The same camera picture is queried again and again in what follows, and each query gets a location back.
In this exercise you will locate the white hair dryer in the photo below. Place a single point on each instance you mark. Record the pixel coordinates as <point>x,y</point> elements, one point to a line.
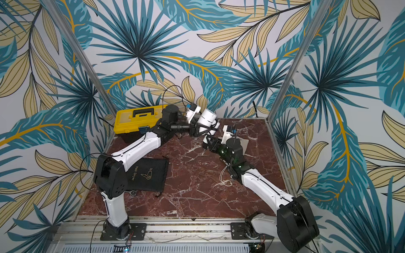
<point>209,118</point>

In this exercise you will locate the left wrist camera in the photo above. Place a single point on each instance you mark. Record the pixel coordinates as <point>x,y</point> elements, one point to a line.
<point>191,110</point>

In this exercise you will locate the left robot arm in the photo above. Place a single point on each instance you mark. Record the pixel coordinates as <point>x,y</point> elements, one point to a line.
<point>110,174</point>

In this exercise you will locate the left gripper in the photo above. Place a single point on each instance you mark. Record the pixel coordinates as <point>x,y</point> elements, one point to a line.
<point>195,129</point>

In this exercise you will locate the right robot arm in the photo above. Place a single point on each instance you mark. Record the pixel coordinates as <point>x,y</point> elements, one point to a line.
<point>294,224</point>

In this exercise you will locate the aluminium front rail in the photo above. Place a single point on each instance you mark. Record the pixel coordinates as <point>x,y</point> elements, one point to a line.
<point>163,235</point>

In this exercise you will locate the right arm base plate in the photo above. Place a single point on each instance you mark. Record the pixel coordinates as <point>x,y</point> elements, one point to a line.
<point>251,230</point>

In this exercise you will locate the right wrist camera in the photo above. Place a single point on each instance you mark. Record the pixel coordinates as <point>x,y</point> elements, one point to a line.
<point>229,132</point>

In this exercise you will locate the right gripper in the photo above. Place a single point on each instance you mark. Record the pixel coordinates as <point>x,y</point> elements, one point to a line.
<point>210,143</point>

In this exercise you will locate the yellow black toolbox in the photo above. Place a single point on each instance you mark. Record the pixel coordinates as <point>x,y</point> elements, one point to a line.
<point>131,124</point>

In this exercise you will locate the beige drawstring bag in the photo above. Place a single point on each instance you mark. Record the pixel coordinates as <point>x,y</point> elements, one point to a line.
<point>243,145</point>

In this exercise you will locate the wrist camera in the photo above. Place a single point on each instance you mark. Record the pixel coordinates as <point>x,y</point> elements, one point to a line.
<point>191,110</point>
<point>229,132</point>

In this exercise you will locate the black drawstring bag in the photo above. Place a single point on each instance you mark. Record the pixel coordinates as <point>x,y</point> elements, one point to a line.
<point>147,174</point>

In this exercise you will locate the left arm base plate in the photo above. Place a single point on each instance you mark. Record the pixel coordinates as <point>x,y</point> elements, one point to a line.
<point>127,231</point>

